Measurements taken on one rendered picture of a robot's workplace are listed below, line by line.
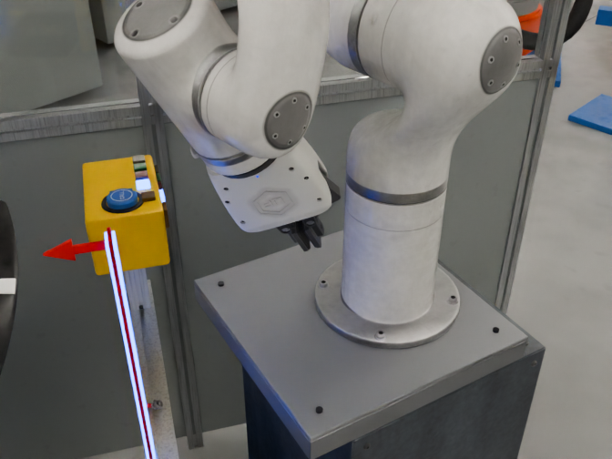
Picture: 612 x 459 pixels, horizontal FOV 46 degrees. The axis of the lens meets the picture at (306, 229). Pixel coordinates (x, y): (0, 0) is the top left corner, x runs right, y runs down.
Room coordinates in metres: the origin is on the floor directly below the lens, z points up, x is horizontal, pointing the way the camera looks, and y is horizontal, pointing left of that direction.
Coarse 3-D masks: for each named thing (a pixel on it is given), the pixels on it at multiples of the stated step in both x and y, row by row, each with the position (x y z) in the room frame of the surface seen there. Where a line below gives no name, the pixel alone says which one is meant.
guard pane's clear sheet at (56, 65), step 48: (0, 0) 1.22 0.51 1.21; (48, 0) 1.24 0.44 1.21; (96, 0) 1.26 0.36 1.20; (528, 0) 1.49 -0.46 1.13; (0, 48) 1.21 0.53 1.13; (48, 48) 1.24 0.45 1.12; (96, 48) 1.26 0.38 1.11; (528, 48) 1.49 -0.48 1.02; (0, 96) 1.21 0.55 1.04; (48, 96) 1.23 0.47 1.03; (96, 96) 1.25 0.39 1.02
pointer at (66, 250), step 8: (104, 240) 0.57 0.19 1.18; (56, 248) 0.55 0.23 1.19; (64, 248) 0.55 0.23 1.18; (72, 248) 0.55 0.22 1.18; (80, 248) 0.56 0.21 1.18; (88, 248) 0.56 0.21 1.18; (96, 248) 0.56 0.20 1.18; (104, 248) 0.56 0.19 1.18; (48, 256) 0.55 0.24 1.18; (56, 256) 0.55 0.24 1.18; (64, 256) 0.55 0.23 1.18; (72, 256) 0.55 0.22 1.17
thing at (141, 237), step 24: (96, 168) 0.90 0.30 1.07; (120, 168) 0.90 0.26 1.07; (96, 192) 0.83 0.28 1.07; (96, 216) 0.78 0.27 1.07; (120, 216) 0.78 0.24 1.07; (144, 216) 0.78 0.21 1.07; (96, 240) 0.77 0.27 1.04; (120, 240) 0.77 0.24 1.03; (144, 240) 0.78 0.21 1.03; (96, 264) 0.76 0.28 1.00; (144, 264) 0.78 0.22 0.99
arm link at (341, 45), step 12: (336, 0) 0.74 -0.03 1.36; (348, 0) 0.74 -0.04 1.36; (360, 0) 0.73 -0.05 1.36; (336, 12) 0.74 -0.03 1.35; (348, 12) 0.73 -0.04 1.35; (360, 12) 0.72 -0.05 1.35; (336, 24) 0.74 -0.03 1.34; (348, 24) 0.72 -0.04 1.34; (336, 36) 0.74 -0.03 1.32; (348, 36) 0.72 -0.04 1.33; (336, 48) 0.74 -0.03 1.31; (348, 48) 0.72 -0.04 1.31; (336, 60) 0.76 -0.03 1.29; (348, 60) 0.73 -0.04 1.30; (360, 72) 0.74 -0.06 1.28
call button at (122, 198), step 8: (112, 192) 0.82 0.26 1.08; (120, 192) 0.82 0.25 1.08; (128, 192) 0.82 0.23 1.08; (136, 192) 0.82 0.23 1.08; (112, 200) 0.80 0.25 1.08; (120, 200) 0.80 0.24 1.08; (128, 200) 0.80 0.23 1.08; (136, 200) 0.81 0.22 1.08; (112, 208) 0.79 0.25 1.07; (120, 208) 0.79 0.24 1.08
